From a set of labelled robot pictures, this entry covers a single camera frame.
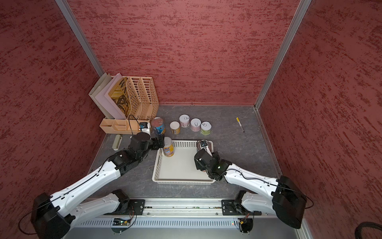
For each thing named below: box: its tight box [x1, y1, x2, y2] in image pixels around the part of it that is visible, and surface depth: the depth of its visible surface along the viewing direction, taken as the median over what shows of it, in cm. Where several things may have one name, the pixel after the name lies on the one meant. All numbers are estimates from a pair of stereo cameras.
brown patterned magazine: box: [107, 76, 132, 119], surface depth 102 cm
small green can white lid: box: [200, 120, 212, 136], surface depth 103 cm
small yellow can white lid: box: [169, 120, 181, 135], surface depth 102 cm
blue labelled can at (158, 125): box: [150, 116, 167, 135], surface depth 99 cm
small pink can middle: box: [190, 117, 202, 132], surface depth 105 cm
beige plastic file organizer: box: [99, 76, 160, 135], surface depth 105 cm
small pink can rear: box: [179, 113, 191, 128], surface depth 108 cm
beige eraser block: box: [111, 134, 123, 151], surface depth 97 cm
